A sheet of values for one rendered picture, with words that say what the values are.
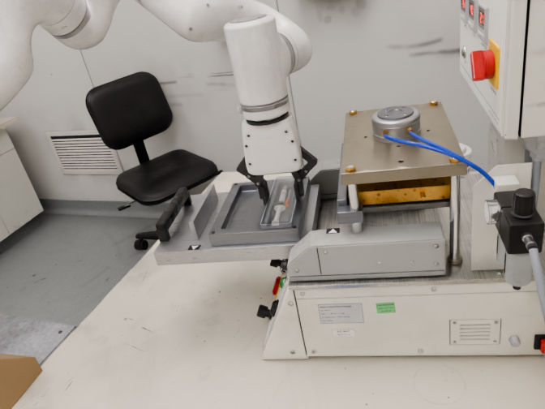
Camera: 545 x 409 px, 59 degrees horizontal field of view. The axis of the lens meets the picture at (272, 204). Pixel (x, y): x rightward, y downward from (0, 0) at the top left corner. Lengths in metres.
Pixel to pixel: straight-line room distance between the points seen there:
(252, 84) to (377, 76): 1.57
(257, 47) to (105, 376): 0.69
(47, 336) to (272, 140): 0.70
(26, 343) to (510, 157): 1.05
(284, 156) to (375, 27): 1.49
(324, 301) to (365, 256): 0.11
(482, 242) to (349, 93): 1.67
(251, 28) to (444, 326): 0.57
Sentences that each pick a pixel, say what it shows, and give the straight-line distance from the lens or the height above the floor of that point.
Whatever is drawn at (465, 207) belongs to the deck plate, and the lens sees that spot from 0.99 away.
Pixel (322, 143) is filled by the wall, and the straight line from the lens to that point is 2.51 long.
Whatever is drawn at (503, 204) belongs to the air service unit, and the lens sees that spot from 0.69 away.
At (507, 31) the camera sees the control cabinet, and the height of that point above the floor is 1.29.
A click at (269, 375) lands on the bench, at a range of 0.94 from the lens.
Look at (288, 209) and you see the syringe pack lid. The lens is 0.88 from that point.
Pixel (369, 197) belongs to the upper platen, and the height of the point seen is 1.05.
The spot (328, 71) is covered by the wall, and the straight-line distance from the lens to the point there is 2.37.
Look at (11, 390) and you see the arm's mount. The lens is 1.11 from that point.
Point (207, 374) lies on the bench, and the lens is 0.97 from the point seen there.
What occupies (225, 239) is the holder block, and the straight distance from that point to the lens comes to 0.88.
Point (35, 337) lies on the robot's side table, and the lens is 1.26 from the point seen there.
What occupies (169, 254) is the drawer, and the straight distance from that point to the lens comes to 0.92.
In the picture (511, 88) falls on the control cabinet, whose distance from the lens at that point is 0.69.
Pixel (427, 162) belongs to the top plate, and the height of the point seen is 1.11.
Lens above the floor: 1.44
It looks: 29 degrees down
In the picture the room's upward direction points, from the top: 12 degrees counter-clockwise
